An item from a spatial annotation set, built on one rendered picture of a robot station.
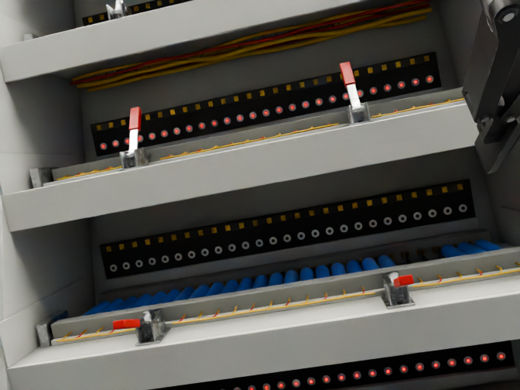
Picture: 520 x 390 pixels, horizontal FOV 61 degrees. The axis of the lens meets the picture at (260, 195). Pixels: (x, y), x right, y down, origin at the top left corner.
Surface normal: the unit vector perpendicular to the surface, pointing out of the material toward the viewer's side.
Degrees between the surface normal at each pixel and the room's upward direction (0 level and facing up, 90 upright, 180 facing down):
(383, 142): 106
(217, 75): 90
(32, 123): 90
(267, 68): 90
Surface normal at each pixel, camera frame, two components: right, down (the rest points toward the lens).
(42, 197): -0.10, 0.08
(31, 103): 0.98, -0.18
